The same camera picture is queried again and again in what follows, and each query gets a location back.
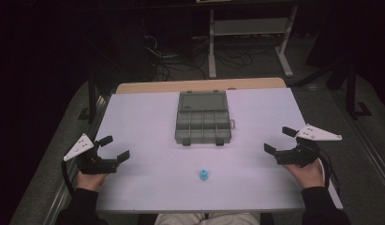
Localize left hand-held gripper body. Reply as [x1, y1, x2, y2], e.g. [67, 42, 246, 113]
[63, 133, 120, 175]

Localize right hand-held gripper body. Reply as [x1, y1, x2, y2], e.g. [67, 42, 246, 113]
[274, 123, 344, 169]

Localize grey plastic compartment box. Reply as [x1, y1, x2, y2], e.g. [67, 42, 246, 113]
[174, 90, 237, 147]

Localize person's left hand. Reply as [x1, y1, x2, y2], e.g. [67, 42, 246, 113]
[75, 170, 109, 192]

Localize person's right hand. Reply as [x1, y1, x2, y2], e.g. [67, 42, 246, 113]
[283, 158, 326, 190]

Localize black metal stand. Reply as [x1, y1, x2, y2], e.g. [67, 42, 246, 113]
[78, 70, 100, 124]
[345, 60, 373, 120]

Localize person's legs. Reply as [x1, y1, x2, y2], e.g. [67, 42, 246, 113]
[154, 212, 261, 225]

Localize wooden table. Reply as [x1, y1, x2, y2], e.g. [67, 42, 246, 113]
[115, 77, 288, 95]

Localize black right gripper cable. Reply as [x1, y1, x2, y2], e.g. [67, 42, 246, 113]
[318, 148, 342, 196]

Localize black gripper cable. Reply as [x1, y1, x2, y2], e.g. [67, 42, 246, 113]
[318, 148, 342, 196]
[61, 160, 76, 197]

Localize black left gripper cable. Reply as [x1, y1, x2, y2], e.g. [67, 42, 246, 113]
[61, 160, 76, 197]

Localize bundle of floor cables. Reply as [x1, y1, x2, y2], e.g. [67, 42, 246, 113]
[144, 35, 254, 81]

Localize white metal table frame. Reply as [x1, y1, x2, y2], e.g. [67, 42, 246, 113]
[207, 4, 300, 80]

